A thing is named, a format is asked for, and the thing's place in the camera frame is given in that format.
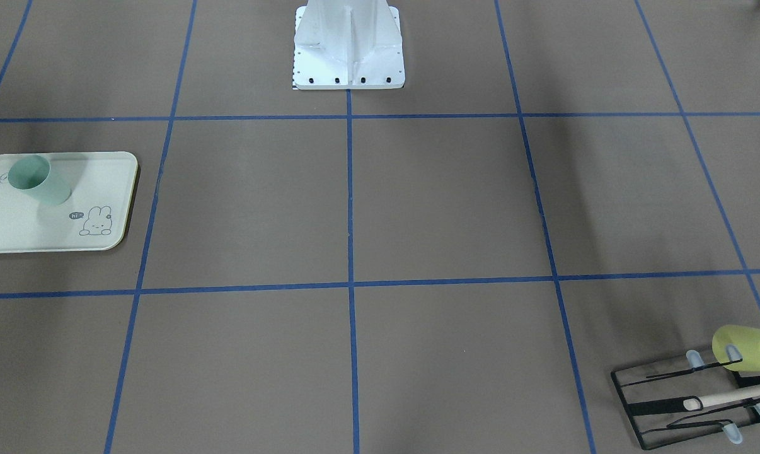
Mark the mint green plastic cup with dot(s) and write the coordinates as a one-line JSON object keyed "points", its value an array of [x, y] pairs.
{"points": [[35, 177]]}

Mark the cream rabbit print tray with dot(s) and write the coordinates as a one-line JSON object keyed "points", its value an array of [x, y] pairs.
{"points": [[93, 218]]}

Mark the yellow plastic cup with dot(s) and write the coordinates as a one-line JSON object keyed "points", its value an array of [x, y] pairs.
{"points": [[747, 342]]}

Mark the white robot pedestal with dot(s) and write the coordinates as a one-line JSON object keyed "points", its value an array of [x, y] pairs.
{"points": [[348, 45]]}

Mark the black wire cup rack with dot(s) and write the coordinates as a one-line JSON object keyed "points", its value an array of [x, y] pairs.
{"points": [[687, 397]]}

